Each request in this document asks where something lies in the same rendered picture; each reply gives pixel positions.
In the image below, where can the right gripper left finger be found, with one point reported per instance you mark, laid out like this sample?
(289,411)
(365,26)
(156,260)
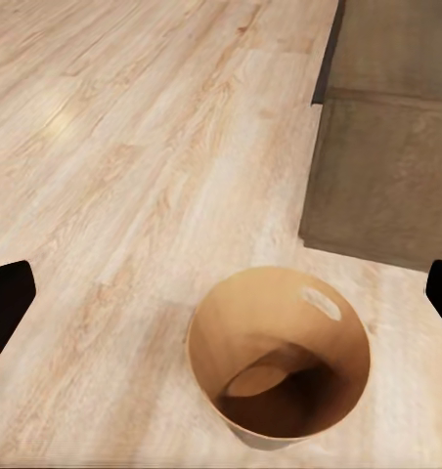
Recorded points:
(17,291)

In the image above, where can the cabinet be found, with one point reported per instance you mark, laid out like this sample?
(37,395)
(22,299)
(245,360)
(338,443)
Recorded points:
(374,190)

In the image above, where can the trash can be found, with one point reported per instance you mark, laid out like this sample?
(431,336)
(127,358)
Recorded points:
(273,365)

